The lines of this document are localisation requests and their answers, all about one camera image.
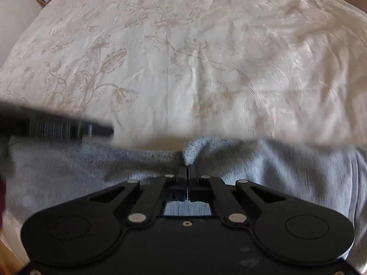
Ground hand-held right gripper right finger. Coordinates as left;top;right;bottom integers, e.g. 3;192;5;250
188;166;287;225

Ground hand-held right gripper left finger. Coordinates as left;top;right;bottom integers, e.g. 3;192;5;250
89;166;187;226

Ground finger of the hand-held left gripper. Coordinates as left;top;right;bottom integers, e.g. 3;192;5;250
90;123;115;138

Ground grey speckled pants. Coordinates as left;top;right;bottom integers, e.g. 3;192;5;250
6;136;367;272

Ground white embroidered bedspread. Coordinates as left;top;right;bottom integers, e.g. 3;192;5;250
0;0;367;244

